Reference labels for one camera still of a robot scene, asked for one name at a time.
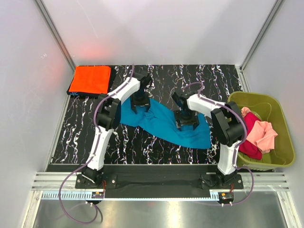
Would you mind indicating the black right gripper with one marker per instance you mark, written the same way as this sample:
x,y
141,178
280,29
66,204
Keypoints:
x,y
194,119

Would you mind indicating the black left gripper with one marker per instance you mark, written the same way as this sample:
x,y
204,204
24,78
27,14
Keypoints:
x,y
145,103

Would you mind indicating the blue t shirt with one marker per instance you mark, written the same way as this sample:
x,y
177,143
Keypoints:
x,y
160,122

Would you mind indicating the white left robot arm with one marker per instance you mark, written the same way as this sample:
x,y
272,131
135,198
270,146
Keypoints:
x,y
107,117

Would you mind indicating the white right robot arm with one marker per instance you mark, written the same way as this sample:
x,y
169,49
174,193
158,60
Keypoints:
x,y
229,129

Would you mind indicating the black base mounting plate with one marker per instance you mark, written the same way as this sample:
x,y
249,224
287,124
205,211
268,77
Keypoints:
x,y
142,192

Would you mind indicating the pink t shirt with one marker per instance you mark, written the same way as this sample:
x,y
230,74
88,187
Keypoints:
x,y
266,139

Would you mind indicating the olive green plastic bin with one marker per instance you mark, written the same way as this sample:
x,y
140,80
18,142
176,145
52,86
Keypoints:
x,y
266,108

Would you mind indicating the aluminium frame rail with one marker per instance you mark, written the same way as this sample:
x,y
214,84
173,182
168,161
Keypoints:
x,y
258,181

